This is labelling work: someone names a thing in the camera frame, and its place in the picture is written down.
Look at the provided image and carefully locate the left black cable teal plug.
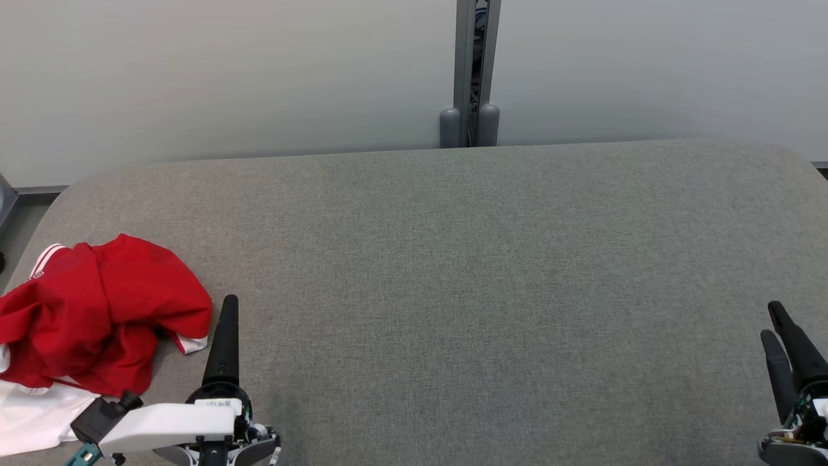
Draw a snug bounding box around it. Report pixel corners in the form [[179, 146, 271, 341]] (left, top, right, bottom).
[[63, 442, 103, 466]]

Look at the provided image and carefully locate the grey partition post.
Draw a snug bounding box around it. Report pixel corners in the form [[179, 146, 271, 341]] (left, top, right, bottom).
[[440, 0, 477, 149], [477, 0, 502, 148]]

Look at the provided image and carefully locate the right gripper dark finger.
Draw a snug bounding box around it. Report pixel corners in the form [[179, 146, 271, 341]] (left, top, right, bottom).
[[768, 301, 828, 393], [760, 329, 800, 425]]

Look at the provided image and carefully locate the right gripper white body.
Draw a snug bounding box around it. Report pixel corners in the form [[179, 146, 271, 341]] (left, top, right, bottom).
[[770, 379, 828, 442]]

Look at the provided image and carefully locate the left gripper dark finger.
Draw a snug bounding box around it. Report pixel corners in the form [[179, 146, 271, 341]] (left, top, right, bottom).
[[202, 294, 241, 387]]

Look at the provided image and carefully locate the red jersey with white sleeves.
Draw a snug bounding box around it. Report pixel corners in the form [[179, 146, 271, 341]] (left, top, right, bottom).
[[0, 243, 130, 457]]

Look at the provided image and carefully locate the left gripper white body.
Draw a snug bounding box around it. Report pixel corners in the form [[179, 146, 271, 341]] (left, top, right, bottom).
[[99, 382, 280, 454]]

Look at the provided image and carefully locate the grey metal stand leg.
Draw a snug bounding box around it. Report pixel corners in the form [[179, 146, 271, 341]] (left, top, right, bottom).
[[0, 172, 19, 228]]

